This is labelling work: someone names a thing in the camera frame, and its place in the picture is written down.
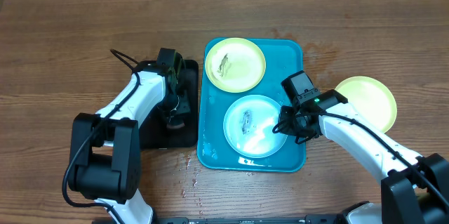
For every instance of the yellow-green plate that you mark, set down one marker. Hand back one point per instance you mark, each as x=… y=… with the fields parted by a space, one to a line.
x=372 y=99
x=235 y=65

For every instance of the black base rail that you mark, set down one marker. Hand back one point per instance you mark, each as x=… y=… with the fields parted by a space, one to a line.
x=245 y=220

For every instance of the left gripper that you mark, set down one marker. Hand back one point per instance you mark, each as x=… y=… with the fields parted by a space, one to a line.
x=184 y=107

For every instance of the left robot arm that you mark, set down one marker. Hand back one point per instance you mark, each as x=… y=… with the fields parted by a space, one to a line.
x=105 y=165

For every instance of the teal plastic tray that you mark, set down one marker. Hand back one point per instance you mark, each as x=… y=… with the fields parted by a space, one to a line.
x=283 y=58

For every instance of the light blue plate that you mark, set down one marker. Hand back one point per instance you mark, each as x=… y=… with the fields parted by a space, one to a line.
x=248 y=126

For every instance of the black plastic tray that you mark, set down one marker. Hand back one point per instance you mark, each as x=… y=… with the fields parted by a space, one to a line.
x=154 y=132

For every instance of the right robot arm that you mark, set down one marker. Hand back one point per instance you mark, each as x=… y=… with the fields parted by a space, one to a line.
x=414 y=189

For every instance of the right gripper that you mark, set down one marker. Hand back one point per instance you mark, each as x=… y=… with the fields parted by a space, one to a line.
x=286 y=127

